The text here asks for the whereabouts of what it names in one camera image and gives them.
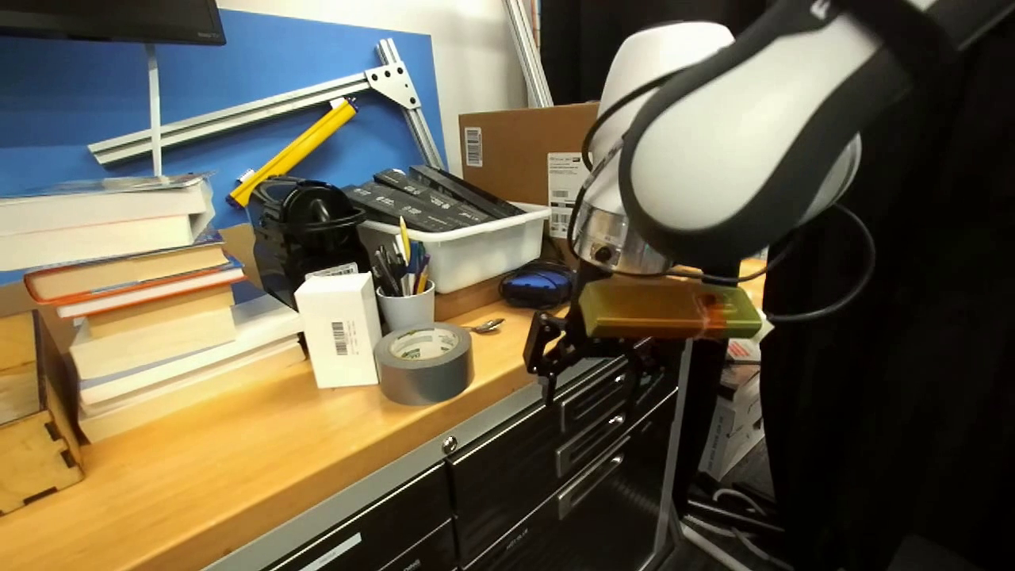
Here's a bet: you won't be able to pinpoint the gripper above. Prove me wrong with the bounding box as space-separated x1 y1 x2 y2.
523 263 664 406

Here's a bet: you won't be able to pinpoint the black drawer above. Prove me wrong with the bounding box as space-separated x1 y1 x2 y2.
464 432 676 571
449 358 680 477
258 462 458 571
452 393 680 548

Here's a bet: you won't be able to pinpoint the blue and black mouse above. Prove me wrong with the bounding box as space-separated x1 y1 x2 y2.
499 261 577 310

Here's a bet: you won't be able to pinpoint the grey metal stand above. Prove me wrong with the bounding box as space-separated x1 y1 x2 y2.
649 339 750 571

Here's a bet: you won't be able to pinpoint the wooden block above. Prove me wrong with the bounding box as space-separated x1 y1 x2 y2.
432 274 509 323

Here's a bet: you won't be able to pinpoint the white box with red print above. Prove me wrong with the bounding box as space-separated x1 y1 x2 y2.
696 316 768 482

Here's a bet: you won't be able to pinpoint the white plastic bin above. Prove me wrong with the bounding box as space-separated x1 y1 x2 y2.
356 201 553 295

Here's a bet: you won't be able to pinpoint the white cup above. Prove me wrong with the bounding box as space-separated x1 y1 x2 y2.
375 279 437 333

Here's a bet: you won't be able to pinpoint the heap of pens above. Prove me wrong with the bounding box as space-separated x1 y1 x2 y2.
370 215 434 297

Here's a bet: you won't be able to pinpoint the brown cardboard box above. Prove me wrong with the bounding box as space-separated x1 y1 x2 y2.
458 101 602 263

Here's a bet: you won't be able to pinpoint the row of black boxes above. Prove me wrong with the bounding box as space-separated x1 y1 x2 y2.
342 163 527 234

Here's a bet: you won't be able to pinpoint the white cardboard box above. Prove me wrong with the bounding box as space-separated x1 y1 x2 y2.
293 271 384 390

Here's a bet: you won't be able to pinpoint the leaning aluminium extrusions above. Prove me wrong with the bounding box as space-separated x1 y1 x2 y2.
503 0 554 109

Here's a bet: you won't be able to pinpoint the black coffee machine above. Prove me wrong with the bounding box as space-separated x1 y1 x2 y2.
249 178 371 312

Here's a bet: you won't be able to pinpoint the yellow bar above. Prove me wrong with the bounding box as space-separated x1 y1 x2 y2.
227 97 360 209

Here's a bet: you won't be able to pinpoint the large white book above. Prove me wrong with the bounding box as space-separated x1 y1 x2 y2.
75 295 308 443
68 305 239 381

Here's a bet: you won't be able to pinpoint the tan paged book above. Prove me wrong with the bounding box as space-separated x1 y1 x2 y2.
82 284 238 342

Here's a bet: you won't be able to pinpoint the red and blue cover book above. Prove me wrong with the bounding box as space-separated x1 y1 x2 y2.
54 260 247 320

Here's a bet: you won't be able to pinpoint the orange cover book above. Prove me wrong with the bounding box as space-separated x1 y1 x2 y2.
23 241 232 307

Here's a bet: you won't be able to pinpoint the thin magazine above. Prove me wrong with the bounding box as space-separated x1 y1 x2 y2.
0 171 216 199

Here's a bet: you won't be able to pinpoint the thick white book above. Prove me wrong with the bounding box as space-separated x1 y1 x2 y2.
0 209 217 273
0 179 216 239

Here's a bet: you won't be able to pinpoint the wooden box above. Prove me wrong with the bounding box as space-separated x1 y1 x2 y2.
0 308 86 517

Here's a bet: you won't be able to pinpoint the blue board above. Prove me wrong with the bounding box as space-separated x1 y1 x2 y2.
0 10 447 306

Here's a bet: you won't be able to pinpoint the black monitor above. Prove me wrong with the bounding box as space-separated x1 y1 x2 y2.
0 0 228 47

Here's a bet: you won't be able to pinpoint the silver drawer handle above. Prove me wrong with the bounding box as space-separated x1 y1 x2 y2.
558 373 635 434
556 452 627 521
554 411 629 478

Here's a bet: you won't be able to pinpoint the grey duct tape roll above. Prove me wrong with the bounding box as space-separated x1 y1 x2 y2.
373 321 476 408

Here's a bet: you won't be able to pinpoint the heap of floor cables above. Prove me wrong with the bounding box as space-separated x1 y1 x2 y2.
684 474 794 571

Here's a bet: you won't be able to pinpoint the aluminium extrusion frame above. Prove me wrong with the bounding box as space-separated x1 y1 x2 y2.
87 37 446 172

